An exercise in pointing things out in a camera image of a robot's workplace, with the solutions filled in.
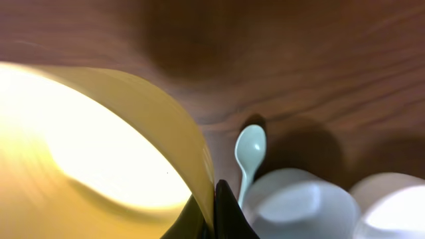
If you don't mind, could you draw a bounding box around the grey bowl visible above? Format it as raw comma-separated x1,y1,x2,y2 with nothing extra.
242,168,361,239

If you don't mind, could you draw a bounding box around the yellow bowl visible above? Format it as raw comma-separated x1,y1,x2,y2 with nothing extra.
1,62,214,239

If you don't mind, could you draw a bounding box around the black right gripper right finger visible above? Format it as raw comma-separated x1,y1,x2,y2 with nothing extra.
214,179,259,239

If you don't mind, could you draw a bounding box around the mint green spoon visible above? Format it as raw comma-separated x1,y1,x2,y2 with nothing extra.
234,124,267,208

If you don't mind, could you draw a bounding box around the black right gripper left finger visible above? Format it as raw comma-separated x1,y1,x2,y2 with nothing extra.
161,196,208,239

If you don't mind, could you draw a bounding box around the white bowl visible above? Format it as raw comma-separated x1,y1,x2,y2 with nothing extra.
350,173,424,239

